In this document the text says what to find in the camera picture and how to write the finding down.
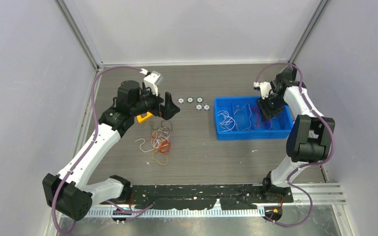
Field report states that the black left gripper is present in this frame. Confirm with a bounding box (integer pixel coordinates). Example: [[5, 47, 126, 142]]
[[131, 84, 179, 120]]

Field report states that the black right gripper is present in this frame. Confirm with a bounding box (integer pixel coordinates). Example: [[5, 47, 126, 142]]
[[255, 92, 286, 122]]

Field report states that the red wire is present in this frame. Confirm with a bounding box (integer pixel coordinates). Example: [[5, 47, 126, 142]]
[[252, 106, 273, 130]]

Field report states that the multicolour wire bundle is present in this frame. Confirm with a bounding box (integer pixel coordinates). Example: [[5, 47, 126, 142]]
[[134, 118, 174, 166]]

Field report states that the white wire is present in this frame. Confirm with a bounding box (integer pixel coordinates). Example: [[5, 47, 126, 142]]
[[217, 110, 236, 133]]

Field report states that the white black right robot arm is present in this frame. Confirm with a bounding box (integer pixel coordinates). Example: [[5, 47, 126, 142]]
[[253, 68, 335, 202]]

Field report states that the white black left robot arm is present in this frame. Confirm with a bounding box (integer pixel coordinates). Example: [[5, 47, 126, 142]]
[[42, 80, 180, 221]]

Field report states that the yellow plastic tool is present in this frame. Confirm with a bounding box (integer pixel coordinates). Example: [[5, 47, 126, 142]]
[[137, 112, 154, 124]]

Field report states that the blue plastic divided tray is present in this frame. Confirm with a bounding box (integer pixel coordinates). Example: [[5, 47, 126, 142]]
[[214, 96, 294, 141]]

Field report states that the black wedge with clear plate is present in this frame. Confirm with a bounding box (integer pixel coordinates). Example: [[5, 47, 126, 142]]
[[280, 63, 298, 81]]

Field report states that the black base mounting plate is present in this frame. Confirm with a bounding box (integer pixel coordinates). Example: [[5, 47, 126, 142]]
[[99, 184, 294, 211]]

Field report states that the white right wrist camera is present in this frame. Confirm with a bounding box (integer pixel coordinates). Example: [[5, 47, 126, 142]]
[[253, 82, 272, 99]]

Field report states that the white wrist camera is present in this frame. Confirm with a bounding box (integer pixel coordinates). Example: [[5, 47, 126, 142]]
[[253, 82, 272, 99], [140, 68, 163, 96]]

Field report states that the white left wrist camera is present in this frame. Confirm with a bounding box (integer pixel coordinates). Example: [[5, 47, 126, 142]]
[[140, 68, 163, 96]]

